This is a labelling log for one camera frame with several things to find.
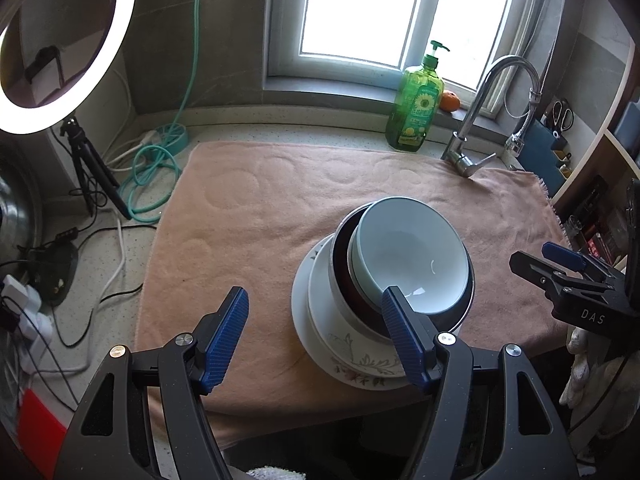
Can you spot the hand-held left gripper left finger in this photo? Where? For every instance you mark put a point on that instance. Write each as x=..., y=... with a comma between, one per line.
x=225, y=340

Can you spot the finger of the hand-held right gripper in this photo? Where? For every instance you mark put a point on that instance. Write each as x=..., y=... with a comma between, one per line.
x=532, y=267
x=565, y=255

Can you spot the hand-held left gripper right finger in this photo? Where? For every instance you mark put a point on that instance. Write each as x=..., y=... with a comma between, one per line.
x=405, y=335

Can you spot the large steel bowl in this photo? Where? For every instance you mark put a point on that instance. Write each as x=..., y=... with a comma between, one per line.
x=457, y=310

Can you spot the white deep plate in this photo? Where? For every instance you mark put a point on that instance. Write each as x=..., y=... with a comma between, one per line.
x=330, y=330

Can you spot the white ceramic bowl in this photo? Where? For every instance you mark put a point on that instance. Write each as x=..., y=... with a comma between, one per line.
x=410, y=255

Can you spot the large pink floral plate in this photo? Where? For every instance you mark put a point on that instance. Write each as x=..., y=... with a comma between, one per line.
x=300, y=310

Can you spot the red-sided steel bowl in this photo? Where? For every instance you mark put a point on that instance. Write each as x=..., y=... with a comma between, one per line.
x=345, y=280

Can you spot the person's right hand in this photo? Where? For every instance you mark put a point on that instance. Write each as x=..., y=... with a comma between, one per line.
x=582, y=370

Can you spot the glass jar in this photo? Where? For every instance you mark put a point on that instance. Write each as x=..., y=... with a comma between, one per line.
x=575, y=230

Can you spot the red printed box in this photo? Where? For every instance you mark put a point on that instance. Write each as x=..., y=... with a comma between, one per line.
x=602, y=247

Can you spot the white wooden shelf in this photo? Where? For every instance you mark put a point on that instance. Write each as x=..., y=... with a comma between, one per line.
x=585, y=165

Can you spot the blue knife holder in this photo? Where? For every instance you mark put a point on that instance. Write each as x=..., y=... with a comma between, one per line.
x=537, y=155

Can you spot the pink towel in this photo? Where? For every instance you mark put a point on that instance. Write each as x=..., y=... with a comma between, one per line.
x=250, y=220

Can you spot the black scissors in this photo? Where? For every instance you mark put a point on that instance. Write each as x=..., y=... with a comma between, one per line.
x=562, y=115

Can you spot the blue flat board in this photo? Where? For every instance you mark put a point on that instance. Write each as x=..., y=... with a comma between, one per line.
x=627, y=127

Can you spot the steel kitchen faucet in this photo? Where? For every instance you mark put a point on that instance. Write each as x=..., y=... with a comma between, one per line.
x=470, y=115

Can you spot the orange fruit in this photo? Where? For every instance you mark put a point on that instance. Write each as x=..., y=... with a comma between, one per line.
x=450, y=102

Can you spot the black round base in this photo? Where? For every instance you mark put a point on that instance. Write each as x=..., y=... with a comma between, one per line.
x=50, y=270

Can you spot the green dish soap bottle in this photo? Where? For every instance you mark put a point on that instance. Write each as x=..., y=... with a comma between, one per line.
x=412, y=110

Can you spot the red flat object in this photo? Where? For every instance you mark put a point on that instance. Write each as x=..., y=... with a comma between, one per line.
x=42, y=425

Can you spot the white power strip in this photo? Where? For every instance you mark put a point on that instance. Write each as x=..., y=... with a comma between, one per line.
x=20, y=295

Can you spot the black tripod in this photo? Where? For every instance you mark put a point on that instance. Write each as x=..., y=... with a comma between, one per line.
x=92, y=165

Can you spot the steel pot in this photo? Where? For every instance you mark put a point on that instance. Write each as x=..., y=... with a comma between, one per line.
x=15, y=210

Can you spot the white window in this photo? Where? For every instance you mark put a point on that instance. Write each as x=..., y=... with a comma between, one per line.
x=360, y=5

